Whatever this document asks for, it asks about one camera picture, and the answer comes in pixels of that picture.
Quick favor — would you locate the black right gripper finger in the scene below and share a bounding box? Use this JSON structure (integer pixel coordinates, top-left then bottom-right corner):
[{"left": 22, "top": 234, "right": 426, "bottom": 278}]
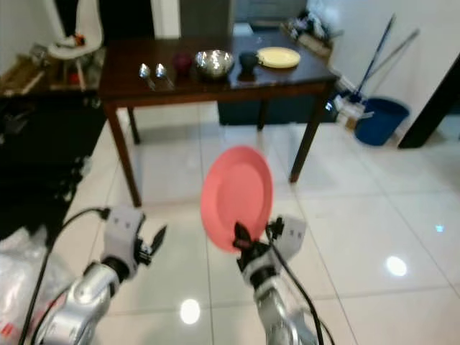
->
[{"left": 231, "top": 221, "right": 253, "bottom": 252}]

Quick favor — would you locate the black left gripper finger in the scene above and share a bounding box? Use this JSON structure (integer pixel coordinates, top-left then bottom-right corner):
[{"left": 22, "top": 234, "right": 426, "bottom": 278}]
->
[{"left": 147, "top": 225, "right": 169, "bottom": 257}]

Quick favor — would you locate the pink plate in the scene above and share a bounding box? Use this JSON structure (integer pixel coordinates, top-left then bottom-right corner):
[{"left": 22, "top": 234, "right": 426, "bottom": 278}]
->
[{"left": 199, "top": 144, "right": 275, "bottom": 254}]

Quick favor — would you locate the white plastic bag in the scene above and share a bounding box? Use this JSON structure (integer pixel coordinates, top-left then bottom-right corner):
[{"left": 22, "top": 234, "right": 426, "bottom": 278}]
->
[{"left": 0, "top": 229, "right": 52, "bottom": 345}]

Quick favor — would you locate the dark blue rug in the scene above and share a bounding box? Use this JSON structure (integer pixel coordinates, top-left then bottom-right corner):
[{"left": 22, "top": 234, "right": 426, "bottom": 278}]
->
[{"left": 216, "top": 96, "right": 333, "bottom": 127}]

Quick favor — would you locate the black furniture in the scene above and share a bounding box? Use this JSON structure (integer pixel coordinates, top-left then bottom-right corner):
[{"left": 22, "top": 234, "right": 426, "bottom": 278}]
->
[{"left": 0, "top": 96, "right": 110, "bottom": 247}]

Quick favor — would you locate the dark wooden table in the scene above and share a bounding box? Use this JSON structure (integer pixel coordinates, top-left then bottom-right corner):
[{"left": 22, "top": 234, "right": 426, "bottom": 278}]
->
[{"left": 98, "top": 34, "right": 343, "bottom": 210}]

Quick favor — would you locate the steel spoon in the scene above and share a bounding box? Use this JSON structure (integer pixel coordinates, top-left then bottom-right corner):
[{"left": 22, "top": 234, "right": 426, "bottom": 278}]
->
[
  {"left": 155, "top": 63, "right": 175, "bottom": 91},
  {"left": 139, "top": 63, "right": 157, "bottom": 91}
]

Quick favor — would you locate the blue dustpan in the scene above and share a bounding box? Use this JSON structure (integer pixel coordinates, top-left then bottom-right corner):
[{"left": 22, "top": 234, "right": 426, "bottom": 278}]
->
[{"left": 334, "top": 90, "right": 364, "bottom": 121}]

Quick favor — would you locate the steel bowl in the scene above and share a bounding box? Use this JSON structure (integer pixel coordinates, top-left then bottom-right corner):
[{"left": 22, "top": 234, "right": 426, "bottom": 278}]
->
[{"left": 193, "top": 48, "right": 236, "bottom": 81}]

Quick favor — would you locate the dark grey cup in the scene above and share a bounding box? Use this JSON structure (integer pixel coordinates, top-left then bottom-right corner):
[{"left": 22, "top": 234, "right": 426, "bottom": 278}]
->
[{"left": 238, "top": 50, "right": 260, "bottom": 73}]

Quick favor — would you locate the blue bucket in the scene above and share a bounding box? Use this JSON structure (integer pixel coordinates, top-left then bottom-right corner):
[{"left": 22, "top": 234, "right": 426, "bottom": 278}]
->
[{"left": 355, "top": 96, "right": 411, "bottom": 147}]

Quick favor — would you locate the yellow plate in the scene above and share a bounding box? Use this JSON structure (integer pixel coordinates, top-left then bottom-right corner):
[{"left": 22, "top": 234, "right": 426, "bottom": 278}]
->
[{"left": 256, "top": 46, "right": 302, "bottom": 70}]

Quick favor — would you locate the low wooden shelf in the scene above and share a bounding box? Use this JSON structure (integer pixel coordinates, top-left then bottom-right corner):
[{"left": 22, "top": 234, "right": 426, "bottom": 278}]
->
[{"left": 0, "top": 49, "right": 103, "bottom": 99}]

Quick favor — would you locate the brown cardboard box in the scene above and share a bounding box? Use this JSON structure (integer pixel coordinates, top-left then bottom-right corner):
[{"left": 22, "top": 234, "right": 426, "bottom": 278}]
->
[{"left": 291, "top": 20, "right": 333, "bottom": 60}]

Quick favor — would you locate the white chair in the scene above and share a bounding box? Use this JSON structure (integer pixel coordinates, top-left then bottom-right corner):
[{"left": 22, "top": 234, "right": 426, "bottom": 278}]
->
[{"left": 45, "top": 0, "right": 104, "bottom": 92}]

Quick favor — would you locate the bag of clutter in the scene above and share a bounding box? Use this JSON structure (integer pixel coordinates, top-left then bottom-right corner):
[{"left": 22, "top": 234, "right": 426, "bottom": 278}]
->
[{"left": 280, "top": 6, "right": 339, "bottom": 40}]

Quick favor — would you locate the black door panel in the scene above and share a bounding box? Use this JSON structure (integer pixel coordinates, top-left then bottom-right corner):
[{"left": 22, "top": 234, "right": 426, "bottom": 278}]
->
[{"left": 397, "top": 70, "right": 460, "bottom": 150}]

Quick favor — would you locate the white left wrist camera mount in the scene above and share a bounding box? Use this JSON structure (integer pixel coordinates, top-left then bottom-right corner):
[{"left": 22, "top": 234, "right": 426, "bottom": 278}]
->
[{"left": 102, "top": 206, "right": 146, "bottom": 262}]

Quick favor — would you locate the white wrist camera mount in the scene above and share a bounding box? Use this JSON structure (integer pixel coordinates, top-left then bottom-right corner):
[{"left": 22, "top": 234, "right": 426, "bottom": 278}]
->
[
  {"left": 269, "top": 215, "right": 308, "bottom": 257},
  {"left": 102, "top": 206, "right": 146, "bottom": 262}
]

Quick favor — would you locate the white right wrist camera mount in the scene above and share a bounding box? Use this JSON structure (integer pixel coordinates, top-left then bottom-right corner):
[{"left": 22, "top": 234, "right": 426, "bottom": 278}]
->
[{"left": 269, "top": 215, "right": 308, "bottom": 257}]

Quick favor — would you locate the blue mop handle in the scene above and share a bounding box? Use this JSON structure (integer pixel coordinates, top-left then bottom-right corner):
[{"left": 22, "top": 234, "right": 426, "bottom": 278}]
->
[{"left": 358, "top": 13, "right": 397, "bottom": 92}]

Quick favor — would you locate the silver broom handle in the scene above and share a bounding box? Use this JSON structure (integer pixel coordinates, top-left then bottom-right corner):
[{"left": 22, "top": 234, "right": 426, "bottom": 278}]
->
[{"left": 365, "top": 27, "right": 420, "bottom": 92}]

